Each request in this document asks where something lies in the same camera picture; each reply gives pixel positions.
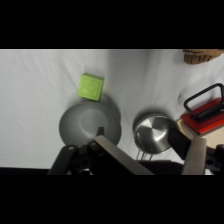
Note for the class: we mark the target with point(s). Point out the grey bowl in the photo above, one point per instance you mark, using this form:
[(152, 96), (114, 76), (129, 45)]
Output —
[(83, 121)]

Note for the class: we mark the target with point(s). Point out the white tablecloth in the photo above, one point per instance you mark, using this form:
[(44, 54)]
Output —
[(33, 100)]

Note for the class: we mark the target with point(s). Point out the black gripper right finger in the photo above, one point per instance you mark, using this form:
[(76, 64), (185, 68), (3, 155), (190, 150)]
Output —
[(195, 156)]

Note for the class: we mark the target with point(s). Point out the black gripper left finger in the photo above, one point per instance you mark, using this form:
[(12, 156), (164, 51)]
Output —
[(123, 156)]

